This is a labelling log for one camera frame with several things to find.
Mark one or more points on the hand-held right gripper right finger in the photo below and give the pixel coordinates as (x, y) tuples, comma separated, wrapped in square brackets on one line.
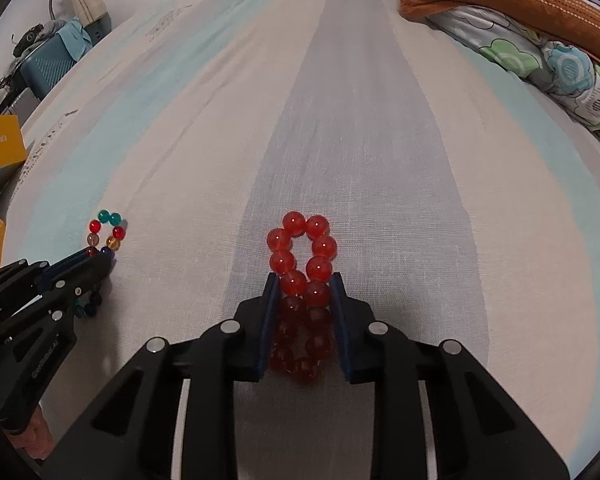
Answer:
[(341, 325)]

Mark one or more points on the floral quilt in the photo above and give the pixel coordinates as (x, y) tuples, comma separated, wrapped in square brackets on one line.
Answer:
[(555, 65)]

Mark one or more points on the teal cloth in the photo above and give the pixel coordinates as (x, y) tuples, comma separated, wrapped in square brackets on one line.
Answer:
[(77, 37)]

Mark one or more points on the teal suitcase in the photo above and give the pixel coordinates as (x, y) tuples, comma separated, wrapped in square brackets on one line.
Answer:
[(45, 65)]

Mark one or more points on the dark clothes pile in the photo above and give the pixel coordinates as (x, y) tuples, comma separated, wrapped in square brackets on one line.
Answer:
[(32, 35)]

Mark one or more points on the white box with yellow side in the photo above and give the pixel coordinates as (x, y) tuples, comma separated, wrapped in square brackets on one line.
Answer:
[(0, 145)]

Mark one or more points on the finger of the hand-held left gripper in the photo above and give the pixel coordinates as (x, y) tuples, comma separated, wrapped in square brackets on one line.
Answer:
[(72, 265), (87, 280)]

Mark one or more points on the striped bed sheet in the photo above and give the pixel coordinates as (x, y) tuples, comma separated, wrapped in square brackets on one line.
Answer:
[(330, 110)]

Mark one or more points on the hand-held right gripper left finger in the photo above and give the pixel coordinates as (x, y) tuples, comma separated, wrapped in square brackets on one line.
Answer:
[(271, 320)]

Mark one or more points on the person's left hand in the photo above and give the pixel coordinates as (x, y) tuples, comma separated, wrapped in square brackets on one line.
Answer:
[(32, 435)]

